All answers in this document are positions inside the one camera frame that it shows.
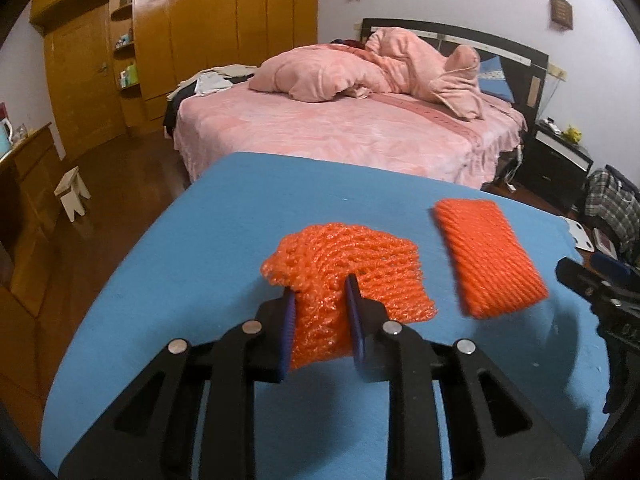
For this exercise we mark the plaid bag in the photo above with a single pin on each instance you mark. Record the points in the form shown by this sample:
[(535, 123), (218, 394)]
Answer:
[(612, 205)]

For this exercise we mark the bed with pink sheet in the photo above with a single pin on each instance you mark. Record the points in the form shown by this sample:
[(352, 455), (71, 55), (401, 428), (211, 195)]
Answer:
[(350, 135)]

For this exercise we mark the white bathroom scale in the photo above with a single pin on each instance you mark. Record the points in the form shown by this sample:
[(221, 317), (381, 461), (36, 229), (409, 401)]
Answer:
[(580, 235)]

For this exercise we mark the blue pillow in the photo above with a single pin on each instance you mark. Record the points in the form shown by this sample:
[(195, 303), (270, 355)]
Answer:
[(497, 80)]

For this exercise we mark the small white stool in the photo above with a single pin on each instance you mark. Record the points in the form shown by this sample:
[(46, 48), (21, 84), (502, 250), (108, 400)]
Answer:
[(72, 190)]

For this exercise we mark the wooden door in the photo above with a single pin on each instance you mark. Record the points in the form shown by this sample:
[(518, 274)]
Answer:
[(85, 90)]

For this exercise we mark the flat orange foam net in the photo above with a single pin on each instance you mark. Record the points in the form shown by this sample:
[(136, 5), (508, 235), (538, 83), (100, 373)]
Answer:
[(487, 255)]

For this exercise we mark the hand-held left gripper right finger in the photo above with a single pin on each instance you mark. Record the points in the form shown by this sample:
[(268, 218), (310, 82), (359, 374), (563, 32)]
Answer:
[(355, 327)]

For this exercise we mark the wooden wall lamp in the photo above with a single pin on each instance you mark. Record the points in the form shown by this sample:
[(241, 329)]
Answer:
[(561, 12)]

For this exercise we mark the green bottle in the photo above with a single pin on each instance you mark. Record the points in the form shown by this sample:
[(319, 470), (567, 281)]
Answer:
[(130, 75)]

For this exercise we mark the pink bathroom scale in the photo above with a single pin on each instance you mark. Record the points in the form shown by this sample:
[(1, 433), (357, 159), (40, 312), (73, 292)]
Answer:
[(605, 242)]

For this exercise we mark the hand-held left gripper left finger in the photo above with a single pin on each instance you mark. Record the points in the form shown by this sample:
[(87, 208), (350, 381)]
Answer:
[(287, 335)]

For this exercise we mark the blue tablecloth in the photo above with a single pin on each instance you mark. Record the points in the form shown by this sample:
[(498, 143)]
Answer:
[(200, 240)]

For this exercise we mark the wooden wardrobe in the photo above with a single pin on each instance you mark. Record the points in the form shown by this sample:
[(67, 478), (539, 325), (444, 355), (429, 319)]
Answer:
[(225, 20)]

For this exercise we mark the pile of light clothes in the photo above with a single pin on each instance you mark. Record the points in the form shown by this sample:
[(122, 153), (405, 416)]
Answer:
[(215, 80)]

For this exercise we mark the wooden cabinet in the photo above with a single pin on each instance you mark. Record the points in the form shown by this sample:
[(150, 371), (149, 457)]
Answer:
[(30, 210)]

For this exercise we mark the orange foam net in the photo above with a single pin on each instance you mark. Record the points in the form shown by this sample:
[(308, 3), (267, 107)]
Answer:
[(487, 255), (350, 260)]

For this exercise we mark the wall outlet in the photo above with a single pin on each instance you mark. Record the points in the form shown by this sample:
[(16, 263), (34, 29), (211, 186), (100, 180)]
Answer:
[(557, 72)]

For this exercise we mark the pink quilt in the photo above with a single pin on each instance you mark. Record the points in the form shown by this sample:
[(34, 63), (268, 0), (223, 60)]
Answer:
[(320, 72)]

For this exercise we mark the light blue kettle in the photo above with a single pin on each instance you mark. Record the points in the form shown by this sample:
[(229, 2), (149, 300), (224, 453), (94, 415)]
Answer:
[(5, 135)]

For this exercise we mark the dark nightstand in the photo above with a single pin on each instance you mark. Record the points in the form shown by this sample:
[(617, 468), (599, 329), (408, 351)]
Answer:
[(555, 165)]

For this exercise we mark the yellow plush toy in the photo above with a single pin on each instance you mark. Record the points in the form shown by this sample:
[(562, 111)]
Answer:
[(572, 134)]

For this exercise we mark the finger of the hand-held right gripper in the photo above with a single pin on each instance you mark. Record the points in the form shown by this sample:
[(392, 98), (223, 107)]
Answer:
[(610, 264), (575, 277)]

